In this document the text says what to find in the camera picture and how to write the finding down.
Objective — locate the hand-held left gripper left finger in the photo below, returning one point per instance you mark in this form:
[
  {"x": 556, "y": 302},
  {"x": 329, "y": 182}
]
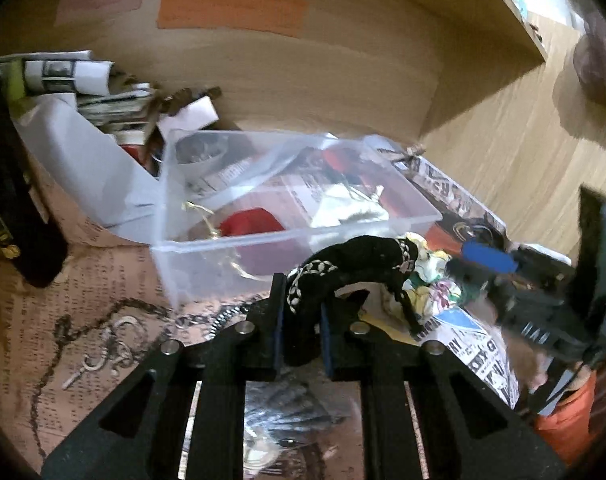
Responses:
[{"x": 279, "y": 330}]

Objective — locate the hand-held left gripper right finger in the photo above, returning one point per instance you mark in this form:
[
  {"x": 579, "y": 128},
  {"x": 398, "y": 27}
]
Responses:
[{"x": 325, "y": 340}]

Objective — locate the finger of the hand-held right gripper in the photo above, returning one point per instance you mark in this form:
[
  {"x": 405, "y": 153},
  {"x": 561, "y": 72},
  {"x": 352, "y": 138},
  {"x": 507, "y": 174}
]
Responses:
[
  {"x": 485, "y": 257},
  {"x": 543, "y": 322}
]

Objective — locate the black embroidered cloth pouch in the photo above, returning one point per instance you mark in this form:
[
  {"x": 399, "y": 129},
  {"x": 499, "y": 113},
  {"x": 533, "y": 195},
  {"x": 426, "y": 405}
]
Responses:
[{"x": 353, "y": 260}]

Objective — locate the clear plastic storage box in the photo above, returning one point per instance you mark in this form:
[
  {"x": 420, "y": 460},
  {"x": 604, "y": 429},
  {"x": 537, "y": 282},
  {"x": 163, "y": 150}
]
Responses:
[{"x": 283, "y": 240}]

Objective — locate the person's right forearm orange sleeve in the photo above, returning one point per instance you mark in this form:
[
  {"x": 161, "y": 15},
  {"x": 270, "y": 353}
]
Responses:
[{"x": 568, "y": 415}]

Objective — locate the colourful printed cloth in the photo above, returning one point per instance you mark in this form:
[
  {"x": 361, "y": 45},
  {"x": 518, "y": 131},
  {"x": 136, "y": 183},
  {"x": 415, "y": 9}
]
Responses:
[{"x": 428, "y": 265}]

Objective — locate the clear bag of dark items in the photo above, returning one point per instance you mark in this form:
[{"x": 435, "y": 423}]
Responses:
[{"x": 283, "y": 415}]

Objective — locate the red cloth pouch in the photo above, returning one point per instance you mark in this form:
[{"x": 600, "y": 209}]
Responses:
[{"x": 250, "y": 225}]

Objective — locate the white satin pouch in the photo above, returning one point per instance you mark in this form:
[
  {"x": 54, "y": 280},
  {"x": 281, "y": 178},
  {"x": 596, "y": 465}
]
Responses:
[{"x": 353, "y": 210}]

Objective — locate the brown round object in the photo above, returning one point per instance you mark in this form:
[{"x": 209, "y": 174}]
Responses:
[{"x": 600, "y": 60}]

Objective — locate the brown newsprint paper sheet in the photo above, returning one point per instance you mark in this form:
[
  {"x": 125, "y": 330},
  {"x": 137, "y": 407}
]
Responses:
[{"x": 43, "y": 310}]

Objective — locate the wooden shelf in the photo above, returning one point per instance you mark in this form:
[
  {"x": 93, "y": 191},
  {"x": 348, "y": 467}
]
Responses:
[{"x": 493, "y": 5}]

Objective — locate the white paper sheet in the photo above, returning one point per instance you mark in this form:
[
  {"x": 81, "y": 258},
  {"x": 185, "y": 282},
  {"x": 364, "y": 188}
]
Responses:
[{"x": 83, "y": 170}]

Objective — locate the black bag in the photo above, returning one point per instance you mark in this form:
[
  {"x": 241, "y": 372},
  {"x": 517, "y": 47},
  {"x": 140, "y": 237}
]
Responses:
[{"x": 13, "y": 195}]

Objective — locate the orange paper note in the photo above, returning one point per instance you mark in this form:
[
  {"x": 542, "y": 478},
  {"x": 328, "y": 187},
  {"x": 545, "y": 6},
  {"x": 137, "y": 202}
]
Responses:
[{"x": 233, "y": 10}]

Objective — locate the pile of rolled newspapers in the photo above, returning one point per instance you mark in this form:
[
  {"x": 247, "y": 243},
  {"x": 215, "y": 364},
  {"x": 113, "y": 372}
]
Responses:
[{"x": 68, "y": 77}]

